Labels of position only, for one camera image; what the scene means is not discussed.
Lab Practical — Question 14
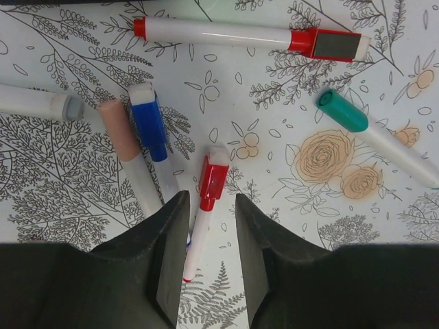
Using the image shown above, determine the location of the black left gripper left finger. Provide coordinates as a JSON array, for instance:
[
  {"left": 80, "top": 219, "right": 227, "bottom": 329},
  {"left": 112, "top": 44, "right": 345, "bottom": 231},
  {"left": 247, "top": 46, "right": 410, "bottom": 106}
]
[{"left": 89, "top": 189, "right": 191, "bottom": 329}]

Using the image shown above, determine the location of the blue cap whiteboard marker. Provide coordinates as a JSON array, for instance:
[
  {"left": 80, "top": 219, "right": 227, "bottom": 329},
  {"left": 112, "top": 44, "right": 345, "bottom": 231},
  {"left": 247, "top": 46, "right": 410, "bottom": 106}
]
[{"left": 128, "top": 82, "right": 180, "bottom": 202}]

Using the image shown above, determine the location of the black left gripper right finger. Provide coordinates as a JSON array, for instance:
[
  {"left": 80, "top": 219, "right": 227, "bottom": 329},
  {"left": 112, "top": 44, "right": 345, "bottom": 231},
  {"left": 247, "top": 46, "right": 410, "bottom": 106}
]
[{"left": 235, "top": 193, "right": 330, "bottom": 329}]

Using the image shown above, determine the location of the teal cap marker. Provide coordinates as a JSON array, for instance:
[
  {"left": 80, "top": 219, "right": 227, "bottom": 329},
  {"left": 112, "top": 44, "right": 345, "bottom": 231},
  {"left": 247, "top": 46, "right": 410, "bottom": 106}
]
[{"left": 316, "top": 89, "right": 438, "bottom": 190}]

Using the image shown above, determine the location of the grey tip white marker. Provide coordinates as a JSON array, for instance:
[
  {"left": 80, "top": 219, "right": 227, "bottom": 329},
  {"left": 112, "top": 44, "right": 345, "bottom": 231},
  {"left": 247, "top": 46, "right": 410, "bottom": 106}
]
[{"left": 1, "top": 84, "right": 84, "bottom": 121}]

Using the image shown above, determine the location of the red cap whiteboard marker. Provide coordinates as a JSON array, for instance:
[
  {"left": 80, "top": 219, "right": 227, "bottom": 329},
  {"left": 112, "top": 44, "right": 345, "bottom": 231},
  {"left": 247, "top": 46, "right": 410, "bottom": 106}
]
[{"left": 182, "top": 146, "right": 230, "bottom": 283}]

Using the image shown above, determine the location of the floral patterned table mat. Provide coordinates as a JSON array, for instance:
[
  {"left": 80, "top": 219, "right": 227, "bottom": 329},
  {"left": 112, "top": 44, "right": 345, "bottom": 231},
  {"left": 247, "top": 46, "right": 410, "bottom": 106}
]
[{"left": 1, "top": 1, "right": 438, "bottom": 328}]

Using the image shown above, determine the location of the long red eraser-cap marker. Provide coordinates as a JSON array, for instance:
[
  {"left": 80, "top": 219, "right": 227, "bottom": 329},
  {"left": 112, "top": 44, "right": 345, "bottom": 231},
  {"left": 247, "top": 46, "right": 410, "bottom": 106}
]
[{"left": 133, "top": 16, "right": 371, "bottom": 62}]

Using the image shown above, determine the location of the pink cap marker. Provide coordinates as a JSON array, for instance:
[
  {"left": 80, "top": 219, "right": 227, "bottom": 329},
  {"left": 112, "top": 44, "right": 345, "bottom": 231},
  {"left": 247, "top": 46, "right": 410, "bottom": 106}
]
[{"left": 97, "top": 99, "right": 162, "bottom": 218}]

